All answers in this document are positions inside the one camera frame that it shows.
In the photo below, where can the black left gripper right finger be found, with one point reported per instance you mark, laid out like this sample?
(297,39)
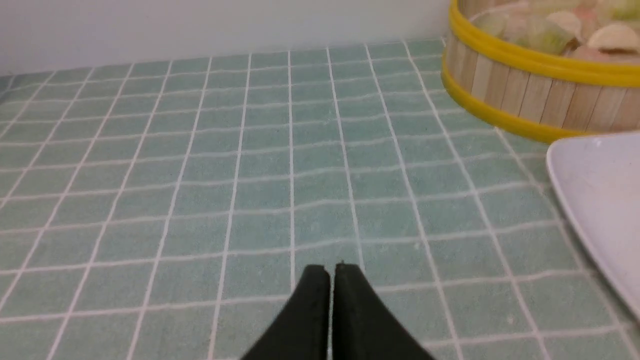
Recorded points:
(363,327)

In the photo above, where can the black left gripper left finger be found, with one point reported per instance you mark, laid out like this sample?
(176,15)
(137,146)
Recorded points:
(301,330)

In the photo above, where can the white square plate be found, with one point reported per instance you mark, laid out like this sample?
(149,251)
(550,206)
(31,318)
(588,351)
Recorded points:
(596,180)

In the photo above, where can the green checkered tablecloth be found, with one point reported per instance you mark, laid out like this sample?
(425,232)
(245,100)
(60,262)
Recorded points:
(166,210)

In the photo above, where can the bamboo steamer basket yellow rims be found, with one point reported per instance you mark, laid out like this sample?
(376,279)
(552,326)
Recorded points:
(540,96)

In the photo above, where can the green dumpling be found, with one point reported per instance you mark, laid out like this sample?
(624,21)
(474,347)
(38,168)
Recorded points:
(545,37)

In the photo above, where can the white dumpling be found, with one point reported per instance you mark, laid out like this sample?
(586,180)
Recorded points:
(615,37)

